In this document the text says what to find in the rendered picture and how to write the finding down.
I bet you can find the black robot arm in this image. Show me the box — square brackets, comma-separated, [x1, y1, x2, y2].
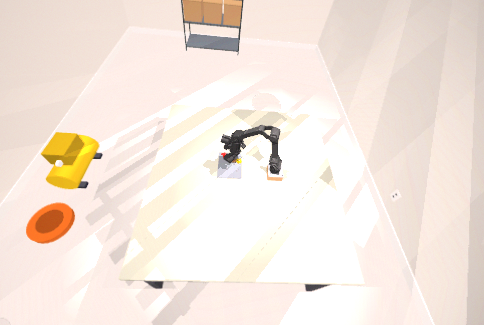
[220, 125, 282, 175]

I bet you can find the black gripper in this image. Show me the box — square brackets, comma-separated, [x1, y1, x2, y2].
[224, 143, 246, 163]

